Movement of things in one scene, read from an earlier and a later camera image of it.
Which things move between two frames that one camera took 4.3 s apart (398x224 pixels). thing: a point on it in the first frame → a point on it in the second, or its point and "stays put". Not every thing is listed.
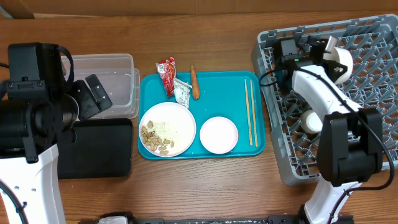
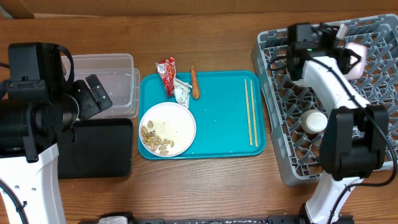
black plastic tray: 96,149 stays put
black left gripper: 91,104 stays put
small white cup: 310,122 stays put
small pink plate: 219,135 → 356,71
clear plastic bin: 119,78 stays put
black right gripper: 329,65 → 344,53
